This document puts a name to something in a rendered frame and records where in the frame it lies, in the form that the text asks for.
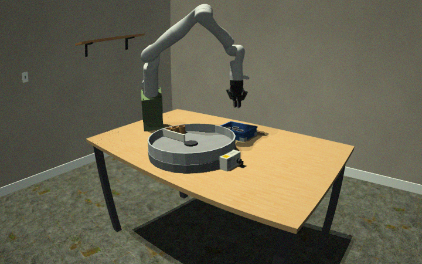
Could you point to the blue crate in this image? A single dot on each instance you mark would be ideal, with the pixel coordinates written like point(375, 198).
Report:
point(249, 130)

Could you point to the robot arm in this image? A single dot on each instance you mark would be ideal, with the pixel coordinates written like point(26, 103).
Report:
point(202, 14)

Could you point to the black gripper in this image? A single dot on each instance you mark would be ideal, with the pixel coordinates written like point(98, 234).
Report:
point(237, 88)

